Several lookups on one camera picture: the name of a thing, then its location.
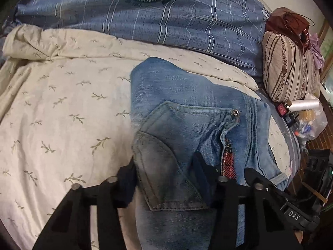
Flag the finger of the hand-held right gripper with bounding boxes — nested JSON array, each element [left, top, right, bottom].
[[245, 168, 287, 206]]

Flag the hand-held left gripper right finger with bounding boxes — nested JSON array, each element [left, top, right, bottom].
[[193, 153, 303, 250]]

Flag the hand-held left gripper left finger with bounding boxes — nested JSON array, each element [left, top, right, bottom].
[[32, 160, 137, 250]]

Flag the blue denim pants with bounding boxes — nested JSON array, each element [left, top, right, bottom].
[[129, 57, 289, 250]]

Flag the black crate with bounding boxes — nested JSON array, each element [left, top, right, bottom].
[[297, 148, 333, 209]]

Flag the clear plastic bag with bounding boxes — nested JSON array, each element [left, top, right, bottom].
[[294, 109, 329, 146]]

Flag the white plastic roll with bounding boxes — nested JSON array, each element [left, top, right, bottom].
[[288, 95, 323, 113]]

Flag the cream leaf-print blanket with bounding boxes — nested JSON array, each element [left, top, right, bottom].
[[0, 23, 292, 250]]

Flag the striped beige pillow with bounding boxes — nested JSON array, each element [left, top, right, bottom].
[[262, 31, 321, 103]]

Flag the purple cloth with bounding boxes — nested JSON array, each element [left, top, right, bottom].
[[308, 32, 325, 70]]

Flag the brown cloth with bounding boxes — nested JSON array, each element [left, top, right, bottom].
[[265, 6, 314, 51]]

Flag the blue plaid quilt with emblem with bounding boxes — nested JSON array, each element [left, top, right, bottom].
[[13, 0, 271, 80]]

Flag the red switch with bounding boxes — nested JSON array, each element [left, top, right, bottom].
[[276, 102, 289, 117]]

